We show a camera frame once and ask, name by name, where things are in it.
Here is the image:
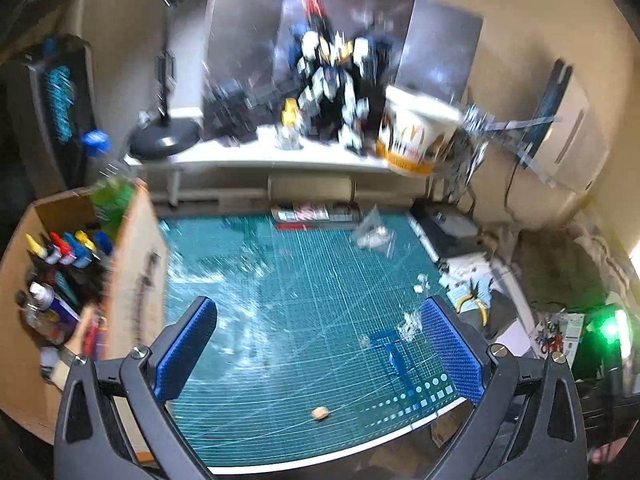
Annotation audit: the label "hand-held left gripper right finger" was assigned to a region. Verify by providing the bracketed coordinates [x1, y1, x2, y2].
[420, 295, 588, 480]

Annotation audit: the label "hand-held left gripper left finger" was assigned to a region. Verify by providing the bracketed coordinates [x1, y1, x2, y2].
[54, 296, 218, 480]

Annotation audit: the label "yellow-handled pliers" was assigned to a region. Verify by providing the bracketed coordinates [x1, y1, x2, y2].
[455, 280, 493, 328]

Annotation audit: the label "blue plastic runner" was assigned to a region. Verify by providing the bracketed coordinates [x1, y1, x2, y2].
[372, 330, 426, 396]

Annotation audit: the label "printed instruction sheet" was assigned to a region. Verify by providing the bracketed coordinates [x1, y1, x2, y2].
[535, 312, 586, 356]

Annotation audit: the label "white blue paper sheet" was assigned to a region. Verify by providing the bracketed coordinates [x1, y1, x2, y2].
[440, 255, 536, 356]

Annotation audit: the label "cardboard box brown print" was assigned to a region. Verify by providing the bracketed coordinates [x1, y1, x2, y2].
[0, 180, 171, 448]

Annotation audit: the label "olive green cloth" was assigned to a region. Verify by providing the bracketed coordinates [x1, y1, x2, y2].
[515, 225, 626, 311]

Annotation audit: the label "green cutting mat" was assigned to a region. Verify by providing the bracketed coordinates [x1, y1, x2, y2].
[159, 212, 476, 472]

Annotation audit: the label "black grey box device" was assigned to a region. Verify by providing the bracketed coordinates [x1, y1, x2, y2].
[407, 200, 483, 263]

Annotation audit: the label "small white jar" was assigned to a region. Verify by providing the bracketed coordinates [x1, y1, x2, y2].
[39, 346, 61, 378]

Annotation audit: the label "clear plastic bag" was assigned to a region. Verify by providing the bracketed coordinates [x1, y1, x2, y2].
[350, 207, 396, 256]

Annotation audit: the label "blue spray can white cap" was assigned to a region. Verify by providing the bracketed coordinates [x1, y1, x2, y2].
[27, 281, 81, 326]

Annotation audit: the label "row of small paint bottles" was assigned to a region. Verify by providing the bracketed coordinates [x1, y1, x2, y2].
[22, 229, 116, 271]

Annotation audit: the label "green bottle blue cap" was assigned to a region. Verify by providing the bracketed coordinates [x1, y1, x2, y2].
[81, 130, 137, 243]

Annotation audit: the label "clear glass bottle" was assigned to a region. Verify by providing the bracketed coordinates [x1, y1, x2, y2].
[15, 290, 51, 333]

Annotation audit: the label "printed booklets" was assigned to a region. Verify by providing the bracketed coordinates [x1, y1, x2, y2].
[272, 202, 362, 227]

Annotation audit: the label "beige flat box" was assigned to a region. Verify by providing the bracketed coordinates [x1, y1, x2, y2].
[267, 175, 356, 203]

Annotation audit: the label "white desk shelf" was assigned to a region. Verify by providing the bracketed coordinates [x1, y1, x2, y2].
[122, 125, 436, 206]

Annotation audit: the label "black stand round base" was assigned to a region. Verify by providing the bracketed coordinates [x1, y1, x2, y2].
[129, 0, 201, 158]

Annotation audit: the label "white yellow paper bucket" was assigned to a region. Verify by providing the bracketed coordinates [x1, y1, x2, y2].
[376, 85, 466, 177]

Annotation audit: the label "white appliance blue top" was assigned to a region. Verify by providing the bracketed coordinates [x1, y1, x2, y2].
[530, 60, 596, 196]

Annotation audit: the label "small clear glass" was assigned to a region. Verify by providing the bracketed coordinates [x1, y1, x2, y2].
[275, 125, 303, 151]

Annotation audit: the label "dark robot model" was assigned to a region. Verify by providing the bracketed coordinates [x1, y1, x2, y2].
[205, 80, 281, 146]

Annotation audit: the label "black box blue print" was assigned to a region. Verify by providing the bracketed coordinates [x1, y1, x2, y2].
[7, 35, 98, 191]

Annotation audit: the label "white blue robot model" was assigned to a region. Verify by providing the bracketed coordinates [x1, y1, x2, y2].
[272, 0, 401, 153]

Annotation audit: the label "red-handled tool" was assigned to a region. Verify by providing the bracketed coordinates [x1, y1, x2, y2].
[82, 315, 108, 361]

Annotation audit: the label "thin black cable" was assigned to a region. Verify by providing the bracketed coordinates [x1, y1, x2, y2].
[505, 157, 523, 216]

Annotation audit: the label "space scene wall poster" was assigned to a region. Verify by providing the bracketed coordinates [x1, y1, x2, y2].
[202, 0, 483, 136]

